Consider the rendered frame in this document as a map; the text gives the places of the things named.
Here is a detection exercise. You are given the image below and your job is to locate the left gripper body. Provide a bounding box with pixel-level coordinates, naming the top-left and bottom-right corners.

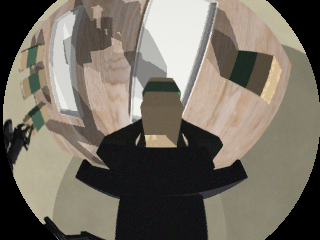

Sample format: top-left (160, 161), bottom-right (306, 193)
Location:
top-left (14, 126), bottom-right (29, 155)

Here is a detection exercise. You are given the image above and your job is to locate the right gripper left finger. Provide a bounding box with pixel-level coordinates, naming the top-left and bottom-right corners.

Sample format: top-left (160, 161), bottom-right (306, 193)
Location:
top-left (101, 118), bottom-right (146, 147)

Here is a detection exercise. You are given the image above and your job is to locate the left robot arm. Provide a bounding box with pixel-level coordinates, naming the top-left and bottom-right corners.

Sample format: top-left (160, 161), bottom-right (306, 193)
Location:
top-left (3, 119), bottom-right (63, 240)

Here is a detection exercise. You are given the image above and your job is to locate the white shallow tray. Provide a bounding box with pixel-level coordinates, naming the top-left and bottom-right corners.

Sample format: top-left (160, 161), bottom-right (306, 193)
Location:
top-left (130, 0), bottom-right (218, 123)
top-left (49, 5), bottom-right (85, 119)

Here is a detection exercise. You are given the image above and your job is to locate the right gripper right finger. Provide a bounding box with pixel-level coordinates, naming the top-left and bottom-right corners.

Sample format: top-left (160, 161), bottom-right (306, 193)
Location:
top-left (177, 119), bottom-right (223, 160)

